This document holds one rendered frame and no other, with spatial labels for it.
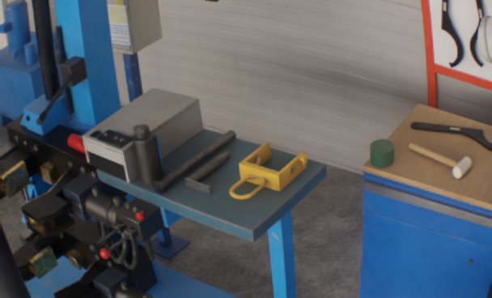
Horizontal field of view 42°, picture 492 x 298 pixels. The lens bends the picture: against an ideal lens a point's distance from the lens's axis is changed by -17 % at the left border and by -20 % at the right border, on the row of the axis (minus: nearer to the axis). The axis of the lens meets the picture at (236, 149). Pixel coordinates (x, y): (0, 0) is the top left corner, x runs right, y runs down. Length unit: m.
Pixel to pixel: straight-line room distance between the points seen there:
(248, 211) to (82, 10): 1.04
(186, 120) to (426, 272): 1.14
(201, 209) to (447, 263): 1.04
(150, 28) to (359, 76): 1.30
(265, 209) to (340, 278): 1.37
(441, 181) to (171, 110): 1.04
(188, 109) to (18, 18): 2.95
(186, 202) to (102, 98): 0.72
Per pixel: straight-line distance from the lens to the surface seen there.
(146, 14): 3.36
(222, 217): 2.38
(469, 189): 2.65
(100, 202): 2.67
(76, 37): 2.89
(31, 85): 5.14
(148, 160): 2.54
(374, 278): 3.08
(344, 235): 3.98
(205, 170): 2.57
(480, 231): 2.66
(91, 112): 3.00
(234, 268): 3.84
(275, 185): 2.46
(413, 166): 2.77
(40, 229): 2.75
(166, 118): 2.70
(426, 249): 2.84
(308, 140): 4.56
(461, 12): 3.58
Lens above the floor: 2.43
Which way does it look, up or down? 30 degrees down
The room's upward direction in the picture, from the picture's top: 7 degrees counter-clockwise
